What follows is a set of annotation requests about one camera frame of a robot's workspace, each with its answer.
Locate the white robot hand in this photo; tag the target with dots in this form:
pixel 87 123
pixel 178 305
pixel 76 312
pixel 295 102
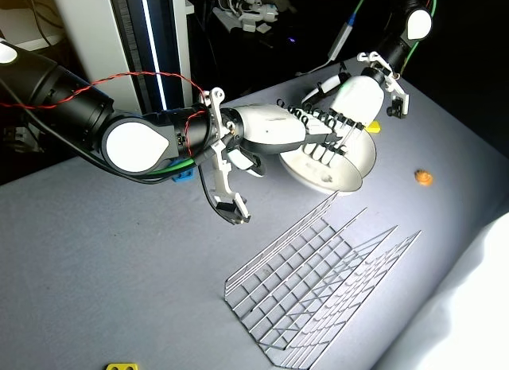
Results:
pixel 270 127
pixel 362 95

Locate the yellow rectangular block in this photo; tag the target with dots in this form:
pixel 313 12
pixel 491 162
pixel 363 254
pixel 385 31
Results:
pixel 374 127

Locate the white fabric sheet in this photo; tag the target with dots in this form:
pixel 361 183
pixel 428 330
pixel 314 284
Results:
pixel 469 306

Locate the white dongle with blue plug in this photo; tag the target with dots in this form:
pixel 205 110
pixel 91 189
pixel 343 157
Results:
pixel 340 41

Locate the orange spiral toy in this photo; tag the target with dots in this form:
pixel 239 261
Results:
pixel 424 177

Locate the grey table cloth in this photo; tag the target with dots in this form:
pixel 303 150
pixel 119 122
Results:
pixel 119 246

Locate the spare white robot hand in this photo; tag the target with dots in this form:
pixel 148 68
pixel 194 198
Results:
pixel 250 12

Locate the yellow block with holes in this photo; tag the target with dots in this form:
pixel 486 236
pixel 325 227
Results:
pixel 119 367

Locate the blue pentagon block with holes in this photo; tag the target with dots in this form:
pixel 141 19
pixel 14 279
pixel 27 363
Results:
pixel 183 176

